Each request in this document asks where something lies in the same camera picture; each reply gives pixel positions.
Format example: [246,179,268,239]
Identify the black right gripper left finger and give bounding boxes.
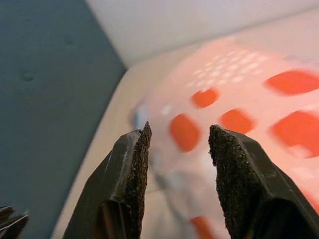
[62,121,152,239]

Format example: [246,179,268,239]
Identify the blue padded bed frame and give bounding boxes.
[0,0,128,239]

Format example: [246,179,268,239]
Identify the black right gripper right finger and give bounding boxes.
[208,124,319,239]

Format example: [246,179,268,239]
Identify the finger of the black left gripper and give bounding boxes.
[0,211,30,239]
[0,205,15,221]

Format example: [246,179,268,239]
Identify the pink plastic laundry basket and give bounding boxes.
[132,34,319,239]

